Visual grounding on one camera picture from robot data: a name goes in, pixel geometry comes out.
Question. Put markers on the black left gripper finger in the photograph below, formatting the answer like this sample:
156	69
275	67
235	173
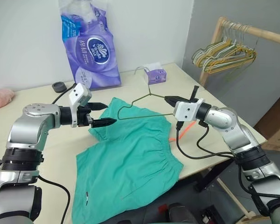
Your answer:
103	122
98	106

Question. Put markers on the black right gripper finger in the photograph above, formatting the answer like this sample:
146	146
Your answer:
175	100
195	93

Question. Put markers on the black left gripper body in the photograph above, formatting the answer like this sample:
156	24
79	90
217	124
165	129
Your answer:
84	117

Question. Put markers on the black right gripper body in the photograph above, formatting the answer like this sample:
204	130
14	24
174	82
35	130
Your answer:
194	101

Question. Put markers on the green shorts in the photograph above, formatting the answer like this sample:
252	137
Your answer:
126	158

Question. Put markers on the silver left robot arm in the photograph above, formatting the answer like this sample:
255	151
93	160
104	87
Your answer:
25	130

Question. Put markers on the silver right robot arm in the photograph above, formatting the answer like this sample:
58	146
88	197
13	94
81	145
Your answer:
224	119

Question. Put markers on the small purple tissue box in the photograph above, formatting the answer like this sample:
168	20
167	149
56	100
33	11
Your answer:
156	75

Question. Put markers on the black round cap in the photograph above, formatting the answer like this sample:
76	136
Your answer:
59	87

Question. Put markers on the hangers on wooden rack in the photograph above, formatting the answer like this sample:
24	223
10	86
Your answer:
224	66

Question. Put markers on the large purple tissue pack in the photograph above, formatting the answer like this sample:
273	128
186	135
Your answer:
93	51

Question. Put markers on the black table leg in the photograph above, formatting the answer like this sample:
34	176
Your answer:
212	175

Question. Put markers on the pink cloth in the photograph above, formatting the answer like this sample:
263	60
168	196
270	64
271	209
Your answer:
1	99

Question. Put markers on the brown cardboard box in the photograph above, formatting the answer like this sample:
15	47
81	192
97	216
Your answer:
277	133

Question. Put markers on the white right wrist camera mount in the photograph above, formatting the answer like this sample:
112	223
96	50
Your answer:
187	112

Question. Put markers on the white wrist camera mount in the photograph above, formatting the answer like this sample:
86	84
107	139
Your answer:
80	94
187	112

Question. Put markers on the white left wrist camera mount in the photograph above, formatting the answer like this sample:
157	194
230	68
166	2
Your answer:
80	94

